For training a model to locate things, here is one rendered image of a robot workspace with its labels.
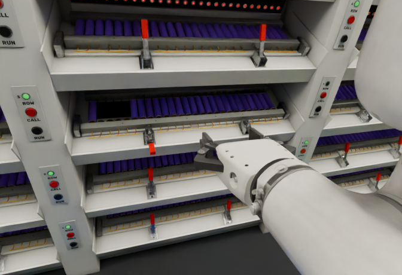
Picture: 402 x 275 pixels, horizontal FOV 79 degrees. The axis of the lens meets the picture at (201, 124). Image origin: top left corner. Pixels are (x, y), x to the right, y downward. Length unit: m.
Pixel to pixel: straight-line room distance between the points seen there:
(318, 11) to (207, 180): 0.56
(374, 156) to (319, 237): 0.97
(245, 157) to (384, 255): 0.18
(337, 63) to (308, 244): 0.57
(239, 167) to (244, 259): 0.72
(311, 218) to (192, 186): 0.57
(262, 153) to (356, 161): 0.80
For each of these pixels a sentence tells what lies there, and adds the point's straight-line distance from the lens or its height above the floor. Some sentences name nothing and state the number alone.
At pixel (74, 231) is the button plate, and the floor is 0.23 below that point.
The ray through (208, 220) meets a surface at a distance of 0.94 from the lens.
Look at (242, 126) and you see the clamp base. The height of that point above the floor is 0.51.
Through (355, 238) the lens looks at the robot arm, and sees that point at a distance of 0.22.
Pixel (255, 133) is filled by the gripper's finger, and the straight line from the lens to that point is 0.44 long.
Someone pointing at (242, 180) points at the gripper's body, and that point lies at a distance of 0.30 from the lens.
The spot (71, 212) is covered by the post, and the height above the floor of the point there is 0.30.
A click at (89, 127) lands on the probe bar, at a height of 0.53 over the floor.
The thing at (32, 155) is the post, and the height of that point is 0.49.
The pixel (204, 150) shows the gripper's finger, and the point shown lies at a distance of 0.37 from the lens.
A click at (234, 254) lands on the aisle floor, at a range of 1.01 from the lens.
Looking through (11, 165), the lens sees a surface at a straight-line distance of 0.68.
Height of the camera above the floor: 0.85
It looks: 31 degrees down
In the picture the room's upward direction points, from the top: 5 degrees clockwise
